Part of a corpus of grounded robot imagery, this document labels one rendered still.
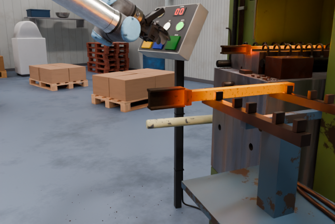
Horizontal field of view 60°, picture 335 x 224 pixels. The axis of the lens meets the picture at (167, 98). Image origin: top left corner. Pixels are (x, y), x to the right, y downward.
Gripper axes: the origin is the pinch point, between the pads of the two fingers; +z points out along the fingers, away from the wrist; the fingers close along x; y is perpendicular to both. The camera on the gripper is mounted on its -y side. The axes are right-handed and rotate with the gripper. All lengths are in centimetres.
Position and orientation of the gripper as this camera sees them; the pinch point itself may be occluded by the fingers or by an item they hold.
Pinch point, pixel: (168, 38)
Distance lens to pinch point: 144.4
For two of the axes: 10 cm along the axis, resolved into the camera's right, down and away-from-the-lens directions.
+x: 6.5, 1.7, -7.4
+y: -3.8, 9.2, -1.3
